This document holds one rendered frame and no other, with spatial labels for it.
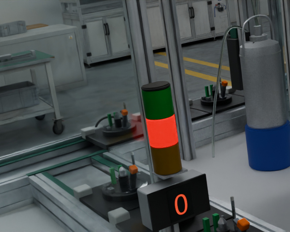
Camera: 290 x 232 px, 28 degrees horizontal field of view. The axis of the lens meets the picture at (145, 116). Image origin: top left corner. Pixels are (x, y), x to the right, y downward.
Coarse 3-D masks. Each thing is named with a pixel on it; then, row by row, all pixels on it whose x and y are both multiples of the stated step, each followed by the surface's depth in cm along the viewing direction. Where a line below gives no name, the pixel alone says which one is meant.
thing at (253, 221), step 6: (210, 198) 160; (216, 198) 160; (210, 204) 156; (216, 204) 157; (222, 204) 155; (228, 204) 155; (222, 210) 152; (228, 210) 152; (240, 210) 150; (240, 216) 148; (246, 216) 146; (252, 216) 146; (252, 222) 144; (258, 222) 142; (264, 222) 142; (258, 228) 139; (264, 228) 140; (270, 228) 138; (276, 228) 138
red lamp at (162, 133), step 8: (152, 120) 97; (160, 120) 97; (168, 120) 97; (152, 128) 98; (160, 128) 97; (168, 128) 97; (176, 128) 100; (152, 136) 98; (160, 136) 98; (168, 136) 98; (176, 136) 99; (152, 144) 99; (160, 144) 98; (168, 144) 98
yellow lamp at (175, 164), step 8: (176, 144) 99; (152, 152) 100; (160, 152) 98; (168, 152) 98; (176, 152) 99; (152, 160) 101; (160, 160) 99; (168, 160) 99; (176, 160) 99; (160, 168) 99; (168, 168) 99; (176, 168) 100
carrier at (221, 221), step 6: (234, 204) 132; (234, 210) 132; (216, 216) 131; (234, 216) 133; (204, 222) 130; (216, 222) 132; (222, 222) 127; (228, 222) 142; (204, 228) 131; (210, 228) 141; (216, 228) 128; (222, 228) 127; (228, 228) 128; (234, 228) 134; (252, 228) 138
